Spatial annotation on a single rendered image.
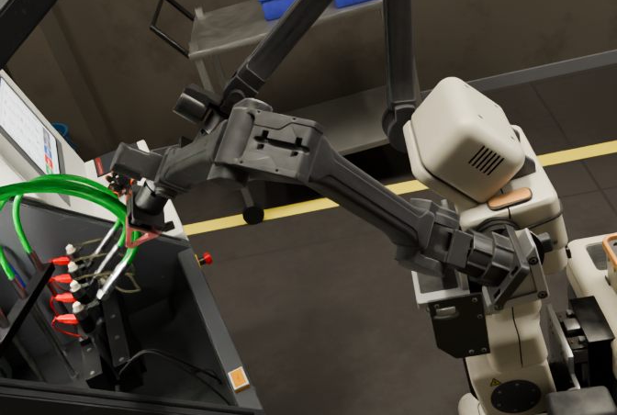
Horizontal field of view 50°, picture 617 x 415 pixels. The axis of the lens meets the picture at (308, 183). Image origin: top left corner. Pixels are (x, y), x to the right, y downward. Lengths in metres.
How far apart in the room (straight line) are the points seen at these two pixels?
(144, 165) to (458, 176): 0.56
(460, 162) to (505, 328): 0.42
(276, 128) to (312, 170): 0.07
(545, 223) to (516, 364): 0.37
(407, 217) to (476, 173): 0.21
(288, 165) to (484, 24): 3.47
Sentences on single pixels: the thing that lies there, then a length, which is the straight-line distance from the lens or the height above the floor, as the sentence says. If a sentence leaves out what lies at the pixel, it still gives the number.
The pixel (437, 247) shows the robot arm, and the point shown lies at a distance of 1.05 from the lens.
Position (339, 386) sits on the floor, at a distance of 2.58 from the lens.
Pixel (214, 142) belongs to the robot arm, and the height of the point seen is 1.54.
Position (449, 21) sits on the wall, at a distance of 4.14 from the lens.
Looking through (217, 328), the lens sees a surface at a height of 0.95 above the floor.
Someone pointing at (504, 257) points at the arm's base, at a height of 1.22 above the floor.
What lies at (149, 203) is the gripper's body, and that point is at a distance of 1.29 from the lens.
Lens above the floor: 1.91
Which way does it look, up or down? 31 degrees down
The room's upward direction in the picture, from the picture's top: 16 degrees counter-clockwise
